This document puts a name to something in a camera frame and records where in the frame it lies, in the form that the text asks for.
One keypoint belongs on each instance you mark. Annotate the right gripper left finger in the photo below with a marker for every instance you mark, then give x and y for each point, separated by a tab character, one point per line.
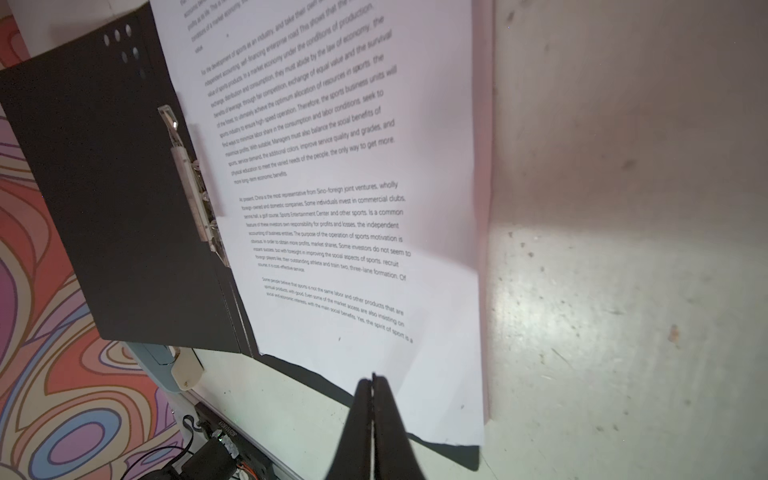
352	459

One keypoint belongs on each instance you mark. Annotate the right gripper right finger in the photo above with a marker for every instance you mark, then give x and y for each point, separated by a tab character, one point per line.
394	458

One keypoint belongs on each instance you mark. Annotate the blue clip folder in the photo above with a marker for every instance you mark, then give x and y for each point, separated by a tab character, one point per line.
85	114

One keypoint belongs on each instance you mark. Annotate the metal folder lever clip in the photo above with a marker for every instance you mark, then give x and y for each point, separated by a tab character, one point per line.
194	187

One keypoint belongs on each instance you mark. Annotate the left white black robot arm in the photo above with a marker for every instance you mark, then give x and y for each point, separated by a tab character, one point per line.
213	461

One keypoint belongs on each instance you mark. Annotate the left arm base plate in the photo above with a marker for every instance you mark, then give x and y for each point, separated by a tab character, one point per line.
253	461

